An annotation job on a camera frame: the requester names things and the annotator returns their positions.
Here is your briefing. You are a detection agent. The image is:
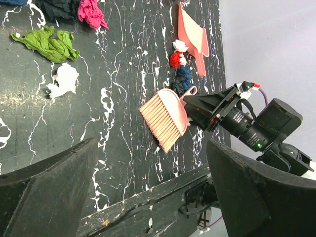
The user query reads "blue paper scrap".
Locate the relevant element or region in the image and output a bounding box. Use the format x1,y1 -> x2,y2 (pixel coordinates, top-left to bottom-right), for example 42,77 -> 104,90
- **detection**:
176,65 -> 192,85
0,0 -> 27,5

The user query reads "pink dustpan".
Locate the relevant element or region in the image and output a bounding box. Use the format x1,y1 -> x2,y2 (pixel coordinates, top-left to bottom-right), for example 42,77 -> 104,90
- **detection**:
178,1 -> 210,77

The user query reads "white paper scrap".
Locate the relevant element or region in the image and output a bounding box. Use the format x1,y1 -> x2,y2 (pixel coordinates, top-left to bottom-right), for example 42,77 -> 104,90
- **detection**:
46,63 -> 79,103
172,39 -> 188,53

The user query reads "pink hand brush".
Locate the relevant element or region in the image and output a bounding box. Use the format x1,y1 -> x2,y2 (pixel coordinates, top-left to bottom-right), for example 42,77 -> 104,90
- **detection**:
139,86 -> 197,153

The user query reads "blue paper scrap centre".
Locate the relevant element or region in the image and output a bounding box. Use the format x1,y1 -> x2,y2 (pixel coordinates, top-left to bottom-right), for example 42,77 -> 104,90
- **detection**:
176,65 -> 192,85

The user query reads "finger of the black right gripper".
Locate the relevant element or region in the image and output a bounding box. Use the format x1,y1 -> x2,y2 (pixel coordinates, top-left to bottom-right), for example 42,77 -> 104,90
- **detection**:
186,108 -> 227,131
183,86 -> 235,111

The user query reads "red paper scrap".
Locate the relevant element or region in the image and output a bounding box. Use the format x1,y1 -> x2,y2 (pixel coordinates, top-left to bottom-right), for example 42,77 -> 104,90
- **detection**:
169,51 -> 182,68

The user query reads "white paper scrap centre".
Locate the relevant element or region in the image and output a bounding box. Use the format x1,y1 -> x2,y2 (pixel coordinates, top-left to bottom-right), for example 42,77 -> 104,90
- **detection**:
172,39 -> 188,53

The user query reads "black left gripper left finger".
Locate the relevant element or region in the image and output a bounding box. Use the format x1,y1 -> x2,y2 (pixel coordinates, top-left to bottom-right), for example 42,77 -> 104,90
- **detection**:
0,138 -> 97,237

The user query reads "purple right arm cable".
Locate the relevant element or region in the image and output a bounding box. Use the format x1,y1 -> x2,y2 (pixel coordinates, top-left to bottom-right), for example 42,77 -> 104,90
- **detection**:
258,87 -> 271,107

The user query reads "white paper scrap left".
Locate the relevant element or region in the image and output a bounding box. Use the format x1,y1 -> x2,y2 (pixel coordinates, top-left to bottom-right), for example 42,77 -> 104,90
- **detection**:
46,63 -> 79,103

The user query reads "dark navy paper scrap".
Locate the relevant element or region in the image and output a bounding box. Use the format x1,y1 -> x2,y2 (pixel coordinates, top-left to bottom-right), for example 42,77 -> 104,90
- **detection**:
171,79 -> 194,97

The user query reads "black paper scrap left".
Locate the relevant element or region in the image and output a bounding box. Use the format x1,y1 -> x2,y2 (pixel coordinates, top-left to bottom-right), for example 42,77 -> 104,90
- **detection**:
35,0 -> 80,21

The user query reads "green paper scrap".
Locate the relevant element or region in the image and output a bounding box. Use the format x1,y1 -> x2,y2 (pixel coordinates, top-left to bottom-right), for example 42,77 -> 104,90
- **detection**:
10,25 -> 79,63

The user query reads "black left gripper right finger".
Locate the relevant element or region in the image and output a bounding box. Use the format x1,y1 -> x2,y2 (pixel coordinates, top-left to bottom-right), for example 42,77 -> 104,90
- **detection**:
206,139 -> 316,237

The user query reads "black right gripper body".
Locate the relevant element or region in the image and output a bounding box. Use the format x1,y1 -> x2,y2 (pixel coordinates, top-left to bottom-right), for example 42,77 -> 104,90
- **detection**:
208,85 -> 279,152

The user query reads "blue paper scrap left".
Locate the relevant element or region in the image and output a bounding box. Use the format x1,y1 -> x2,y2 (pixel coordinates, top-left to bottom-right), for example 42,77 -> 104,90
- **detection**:
0,0 -> 27,5

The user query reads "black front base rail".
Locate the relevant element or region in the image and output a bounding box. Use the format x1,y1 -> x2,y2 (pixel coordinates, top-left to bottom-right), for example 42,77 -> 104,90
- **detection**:
77,165 -> 210,237

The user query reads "magenta paper scrap left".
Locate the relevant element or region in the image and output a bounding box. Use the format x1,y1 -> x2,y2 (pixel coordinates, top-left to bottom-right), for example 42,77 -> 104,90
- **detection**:
77,0 -> 109,30

